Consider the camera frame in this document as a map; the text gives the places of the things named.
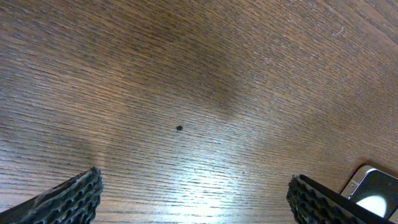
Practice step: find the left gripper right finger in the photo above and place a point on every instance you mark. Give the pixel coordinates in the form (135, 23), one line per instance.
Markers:
(313, 203)

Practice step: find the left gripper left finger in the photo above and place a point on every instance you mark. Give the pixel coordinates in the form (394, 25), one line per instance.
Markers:
(73, 201)

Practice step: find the black smartphone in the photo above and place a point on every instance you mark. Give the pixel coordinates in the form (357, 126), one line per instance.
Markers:
(373, 189)

